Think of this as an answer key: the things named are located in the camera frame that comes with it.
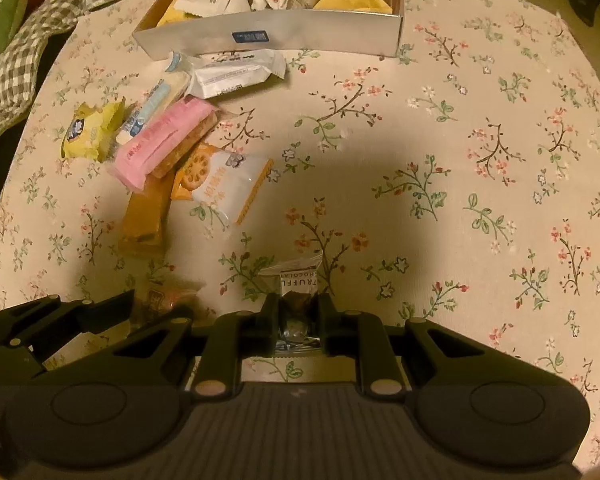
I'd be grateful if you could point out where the pink snack packet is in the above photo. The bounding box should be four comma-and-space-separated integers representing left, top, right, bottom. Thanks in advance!
111, 97, 218, 192

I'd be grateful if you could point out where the white orange cracker packet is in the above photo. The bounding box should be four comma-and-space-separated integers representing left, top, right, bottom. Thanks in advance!
171, 142, 275, 226

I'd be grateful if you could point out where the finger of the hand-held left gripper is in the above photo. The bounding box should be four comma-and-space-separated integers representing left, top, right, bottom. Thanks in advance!
0, 290, 136, 361

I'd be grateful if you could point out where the pink box with silver sides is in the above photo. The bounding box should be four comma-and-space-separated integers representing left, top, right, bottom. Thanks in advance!
131, 0, 405, 63

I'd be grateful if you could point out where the long blue and white packet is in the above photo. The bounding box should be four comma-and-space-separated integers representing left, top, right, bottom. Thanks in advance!
116, 52, 196, 145

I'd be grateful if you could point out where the small brown snack packet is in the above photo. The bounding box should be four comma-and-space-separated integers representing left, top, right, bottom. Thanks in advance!
130, 282, 203, 321

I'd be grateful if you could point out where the gold snack bar packet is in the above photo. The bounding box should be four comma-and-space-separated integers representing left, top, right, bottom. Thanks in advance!
117, 107, 220, 257

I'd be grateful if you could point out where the floral tablecloth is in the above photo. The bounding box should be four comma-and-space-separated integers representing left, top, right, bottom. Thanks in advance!
0, 0, 600, 480

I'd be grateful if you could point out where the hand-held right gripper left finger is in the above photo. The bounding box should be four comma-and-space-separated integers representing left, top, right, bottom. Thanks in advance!
111, 294, 280, 398

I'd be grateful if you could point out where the grey checkered blanket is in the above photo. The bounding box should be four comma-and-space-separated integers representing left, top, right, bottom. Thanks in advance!
0, 0, 176, 161

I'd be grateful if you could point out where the long yellow snack packet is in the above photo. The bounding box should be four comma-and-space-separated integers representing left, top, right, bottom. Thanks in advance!
156, 0, 206, 27

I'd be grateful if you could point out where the white grey-print snack packet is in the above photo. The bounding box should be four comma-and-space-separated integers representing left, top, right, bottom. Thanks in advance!
187, 50, 287, 100

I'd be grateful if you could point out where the clear chocolate truffle packet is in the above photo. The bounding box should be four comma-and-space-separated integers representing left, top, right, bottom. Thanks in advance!
259, 260, 333, 356

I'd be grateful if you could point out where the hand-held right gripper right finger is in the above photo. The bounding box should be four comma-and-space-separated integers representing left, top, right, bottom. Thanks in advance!
319, 294, 481, 396

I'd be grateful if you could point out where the small yellow blue-logo packet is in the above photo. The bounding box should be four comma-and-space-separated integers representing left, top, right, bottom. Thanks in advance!
61, 101, 126, 162

